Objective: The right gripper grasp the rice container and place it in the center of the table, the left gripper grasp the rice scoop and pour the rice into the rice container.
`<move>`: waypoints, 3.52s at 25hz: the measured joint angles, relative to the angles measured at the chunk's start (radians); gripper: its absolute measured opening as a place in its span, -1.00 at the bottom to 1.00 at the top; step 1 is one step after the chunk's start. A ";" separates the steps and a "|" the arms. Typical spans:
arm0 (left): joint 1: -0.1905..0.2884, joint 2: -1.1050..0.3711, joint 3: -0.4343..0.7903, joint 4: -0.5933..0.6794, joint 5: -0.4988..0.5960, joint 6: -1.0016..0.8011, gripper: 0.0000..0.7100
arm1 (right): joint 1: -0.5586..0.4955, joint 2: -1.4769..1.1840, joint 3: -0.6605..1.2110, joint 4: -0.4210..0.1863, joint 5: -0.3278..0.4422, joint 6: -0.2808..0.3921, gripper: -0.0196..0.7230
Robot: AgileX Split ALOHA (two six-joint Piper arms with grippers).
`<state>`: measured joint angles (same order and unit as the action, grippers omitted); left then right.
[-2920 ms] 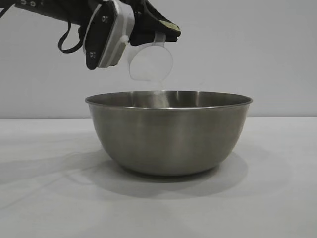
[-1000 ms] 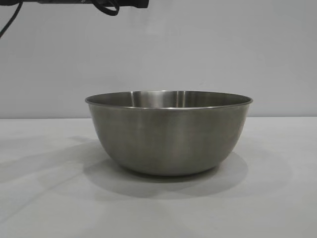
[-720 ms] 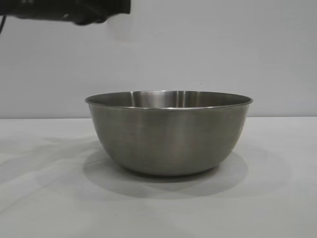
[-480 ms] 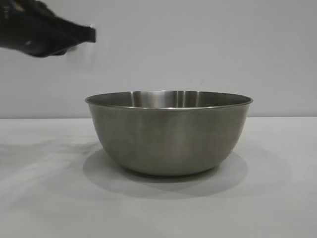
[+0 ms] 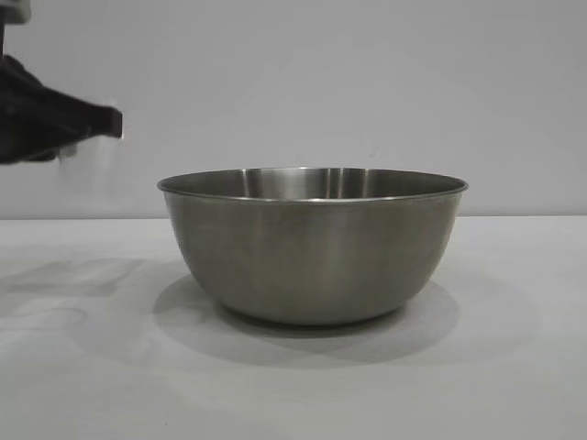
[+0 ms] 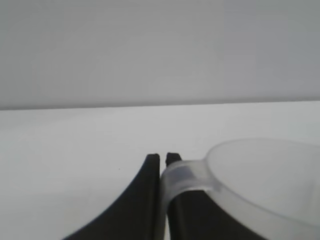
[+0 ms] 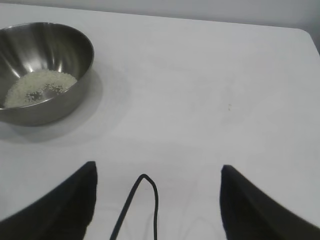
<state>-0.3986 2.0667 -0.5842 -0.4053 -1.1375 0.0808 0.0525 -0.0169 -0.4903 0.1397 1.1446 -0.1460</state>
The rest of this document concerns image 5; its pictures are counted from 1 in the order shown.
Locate clear plastic measuring cup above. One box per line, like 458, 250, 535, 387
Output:
57, 130, 126, 216

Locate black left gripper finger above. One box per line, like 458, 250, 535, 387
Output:
43, 86, 125, 141

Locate stainless steel mixing bowl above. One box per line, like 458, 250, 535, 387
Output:
155, 167, 470, 327

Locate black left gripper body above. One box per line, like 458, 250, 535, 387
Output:
0, 53, 61, 167

